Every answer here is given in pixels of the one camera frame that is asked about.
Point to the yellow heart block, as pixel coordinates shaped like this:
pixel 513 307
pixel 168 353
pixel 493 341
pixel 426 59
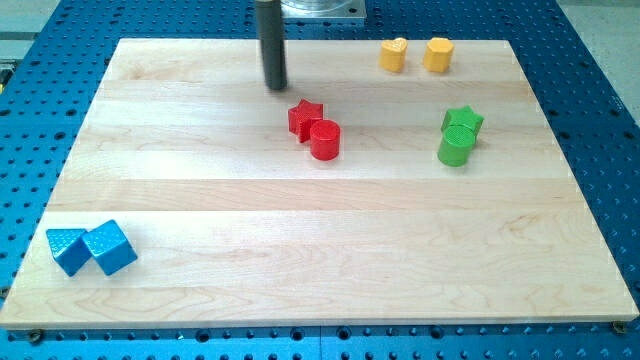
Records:
pixel 392 54

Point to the yellow hexagon block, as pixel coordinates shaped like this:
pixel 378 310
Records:
pixel 438 54

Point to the red cylinder block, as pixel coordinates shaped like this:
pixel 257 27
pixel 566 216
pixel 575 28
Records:
pixel 325 138

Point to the red star block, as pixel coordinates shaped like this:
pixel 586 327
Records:
pixel 302 117

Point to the light wooden board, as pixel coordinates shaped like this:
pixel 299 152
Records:
pixel 235 223

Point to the green cylinder block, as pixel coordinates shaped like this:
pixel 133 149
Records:
pixel 456 145

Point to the green star block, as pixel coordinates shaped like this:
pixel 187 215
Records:
pixel 463 116

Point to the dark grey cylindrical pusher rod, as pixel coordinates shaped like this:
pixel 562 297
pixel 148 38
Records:
pixel 270 30

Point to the blue cube block right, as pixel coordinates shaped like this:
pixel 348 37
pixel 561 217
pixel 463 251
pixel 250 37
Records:
pixel 110 247

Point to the blue cube block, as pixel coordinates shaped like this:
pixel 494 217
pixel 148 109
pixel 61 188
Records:
pixel 110 247
pixel 68 249

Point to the blue cube block left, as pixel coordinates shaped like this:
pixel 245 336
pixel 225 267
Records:
pixel 68 249

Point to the left brass board clamp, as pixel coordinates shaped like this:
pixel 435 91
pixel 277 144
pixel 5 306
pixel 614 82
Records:
pixel 34 337

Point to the brass board clamp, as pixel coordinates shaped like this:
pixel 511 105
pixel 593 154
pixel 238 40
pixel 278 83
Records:
pixel 34 337
pixel 619 327

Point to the right brass board clamp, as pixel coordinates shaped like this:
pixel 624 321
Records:
pixel 619 327

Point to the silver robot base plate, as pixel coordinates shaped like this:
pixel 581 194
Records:
pixel 324 10

